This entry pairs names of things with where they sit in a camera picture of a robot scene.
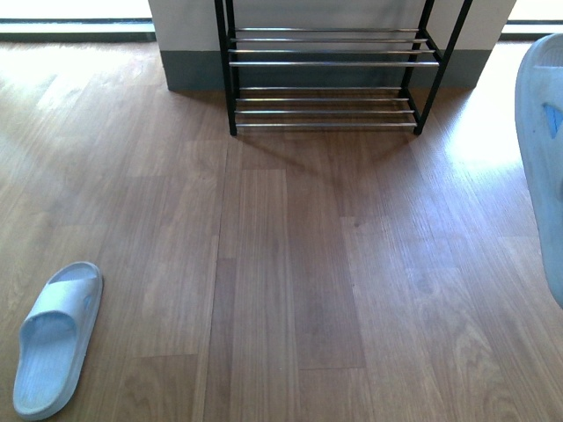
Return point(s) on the light blue slipper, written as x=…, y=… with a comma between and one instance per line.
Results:
x=538, y=120
x=53, y=341

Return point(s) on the dark window frame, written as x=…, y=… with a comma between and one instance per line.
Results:
x=77, y=30

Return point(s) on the black metal shoe rack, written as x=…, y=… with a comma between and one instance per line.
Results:
x=312, y=77

